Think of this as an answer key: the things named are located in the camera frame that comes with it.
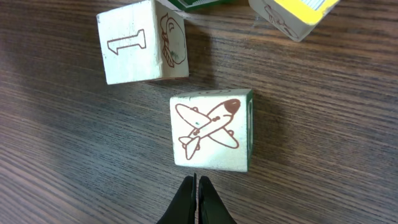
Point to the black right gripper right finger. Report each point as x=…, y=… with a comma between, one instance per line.
x=211, y=209

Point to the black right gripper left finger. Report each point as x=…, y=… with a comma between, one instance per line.
x=183, y=206

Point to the yellow W block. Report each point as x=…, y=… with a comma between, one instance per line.
x=213, y=129

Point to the red A block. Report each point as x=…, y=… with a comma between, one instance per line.
x=141, y=42

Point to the green V block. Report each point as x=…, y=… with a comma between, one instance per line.
x=188, y=5

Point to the yellow S block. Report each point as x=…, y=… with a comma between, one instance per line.
x=295, y=18

